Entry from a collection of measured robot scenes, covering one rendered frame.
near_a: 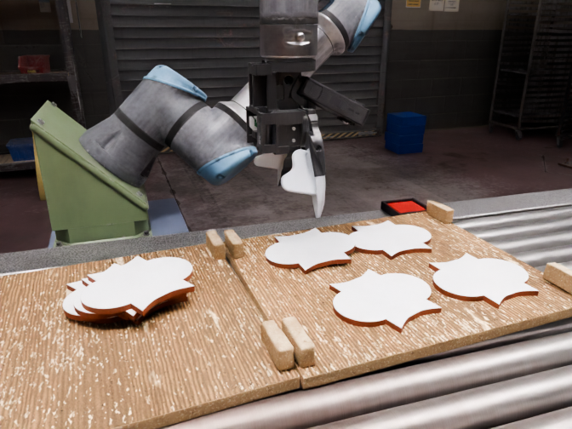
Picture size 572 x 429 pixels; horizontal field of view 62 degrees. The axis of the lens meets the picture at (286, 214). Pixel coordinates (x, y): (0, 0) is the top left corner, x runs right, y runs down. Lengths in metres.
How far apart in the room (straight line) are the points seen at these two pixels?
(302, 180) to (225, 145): 0.33
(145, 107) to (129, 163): 0.11
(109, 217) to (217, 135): 0.26
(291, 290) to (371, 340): 0.14
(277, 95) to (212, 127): 0.32
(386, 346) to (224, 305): 0.21
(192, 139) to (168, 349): 0.49
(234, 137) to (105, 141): 0.25
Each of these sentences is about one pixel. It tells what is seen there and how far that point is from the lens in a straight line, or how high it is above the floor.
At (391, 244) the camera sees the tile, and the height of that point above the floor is 0.94.
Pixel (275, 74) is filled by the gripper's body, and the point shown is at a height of 1.21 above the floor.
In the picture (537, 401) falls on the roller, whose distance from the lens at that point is 0.58.
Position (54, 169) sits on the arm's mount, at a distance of 0.94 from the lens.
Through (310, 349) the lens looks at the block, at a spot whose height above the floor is 0.96.
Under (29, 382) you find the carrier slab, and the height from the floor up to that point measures 0.94.
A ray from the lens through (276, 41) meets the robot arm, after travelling 0.62.
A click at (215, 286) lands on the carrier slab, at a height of 0.94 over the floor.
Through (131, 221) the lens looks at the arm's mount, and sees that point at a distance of 0.97.
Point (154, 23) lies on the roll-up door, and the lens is 5.20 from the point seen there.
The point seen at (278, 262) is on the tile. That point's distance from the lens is 0.70.
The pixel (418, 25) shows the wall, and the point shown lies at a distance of 6.32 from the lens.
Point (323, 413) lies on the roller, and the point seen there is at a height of 0.91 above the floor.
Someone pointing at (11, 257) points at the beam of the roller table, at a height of 0.91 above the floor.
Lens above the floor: 1.26
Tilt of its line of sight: 21 degrees down
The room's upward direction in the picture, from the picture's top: straight up
